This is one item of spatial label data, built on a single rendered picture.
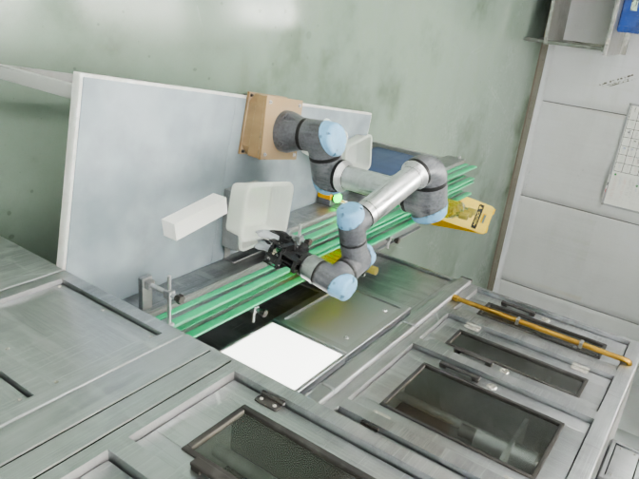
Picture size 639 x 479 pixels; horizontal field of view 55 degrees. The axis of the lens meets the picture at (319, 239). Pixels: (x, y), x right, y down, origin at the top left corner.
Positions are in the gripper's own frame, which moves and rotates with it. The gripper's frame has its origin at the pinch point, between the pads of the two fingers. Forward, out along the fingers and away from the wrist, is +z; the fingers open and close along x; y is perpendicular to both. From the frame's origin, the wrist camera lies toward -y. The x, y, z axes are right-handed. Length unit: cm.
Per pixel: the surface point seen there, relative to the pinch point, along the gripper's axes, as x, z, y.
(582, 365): 23, -90, -92
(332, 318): 38, -8, -49
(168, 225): 10.7, 31.1, 6.2
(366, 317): 36, -17, -59
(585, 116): -44, 56, -638
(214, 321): 37.7, 10.4, -3.2
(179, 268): 28.6, 31.8, -4.0
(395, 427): 38, -57, -13
